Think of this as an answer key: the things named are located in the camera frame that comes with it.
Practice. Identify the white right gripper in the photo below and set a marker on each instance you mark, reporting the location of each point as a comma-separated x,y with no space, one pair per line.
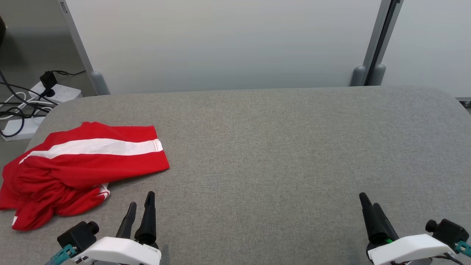
408,248

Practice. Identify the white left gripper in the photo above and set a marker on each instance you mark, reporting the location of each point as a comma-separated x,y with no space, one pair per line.
117,252

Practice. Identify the red shorts with white stripe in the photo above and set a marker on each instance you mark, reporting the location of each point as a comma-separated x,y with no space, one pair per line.
128,165

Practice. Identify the red Bulls basketball jersey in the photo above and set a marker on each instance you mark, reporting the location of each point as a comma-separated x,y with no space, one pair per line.
36,198

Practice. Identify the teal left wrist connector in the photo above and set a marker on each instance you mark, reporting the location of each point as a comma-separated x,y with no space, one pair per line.
62,254

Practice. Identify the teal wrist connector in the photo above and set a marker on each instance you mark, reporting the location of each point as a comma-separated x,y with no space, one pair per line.
463,248
62,254

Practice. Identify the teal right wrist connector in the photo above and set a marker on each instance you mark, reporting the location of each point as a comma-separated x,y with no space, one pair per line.
463,248

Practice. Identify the black power adapter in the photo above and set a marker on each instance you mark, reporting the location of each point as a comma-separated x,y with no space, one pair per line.
48,80

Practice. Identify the narrow white partition panel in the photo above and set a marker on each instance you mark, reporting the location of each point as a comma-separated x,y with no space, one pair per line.
434,36

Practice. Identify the wide white partition panel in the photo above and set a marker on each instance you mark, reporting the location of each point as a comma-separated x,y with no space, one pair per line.
220,36

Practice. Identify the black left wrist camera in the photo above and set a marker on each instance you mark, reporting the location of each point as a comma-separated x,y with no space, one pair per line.
77,235

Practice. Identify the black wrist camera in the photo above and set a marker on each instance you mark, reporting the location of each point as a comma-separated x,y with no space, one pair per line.
447,230
77,235

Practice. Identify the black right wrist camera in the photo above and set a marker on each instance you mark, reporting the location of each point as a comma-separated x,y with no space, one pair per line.
447,230

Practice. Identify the grey double partition post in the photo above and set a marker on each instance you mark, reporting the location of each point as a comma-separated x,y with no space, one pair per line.
375,44

